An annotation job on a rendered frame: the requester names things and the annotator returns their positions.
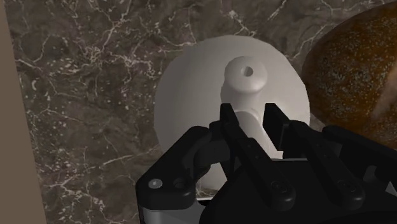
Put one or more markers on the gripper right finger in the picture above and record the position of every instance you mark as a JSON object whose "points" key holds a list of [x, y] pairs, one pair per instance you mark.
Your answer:
{"points": [[313, 149]]}

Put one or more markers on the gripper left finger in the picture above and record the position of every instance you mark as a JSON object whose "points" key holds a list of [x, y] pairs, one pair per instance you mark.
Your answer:
{"points": [[248, 155]]}

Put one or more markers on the white round narrow-neck vase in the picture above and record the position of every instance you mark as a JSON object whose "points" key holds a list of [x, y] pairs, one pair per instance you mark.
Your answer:
{"points": [[192, 93]]}

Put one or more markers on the brown speckled bread loaf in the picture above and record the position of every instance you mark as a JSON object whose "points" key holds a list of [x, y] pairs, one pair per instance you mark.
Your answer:
{"points": [[347, 71]]}

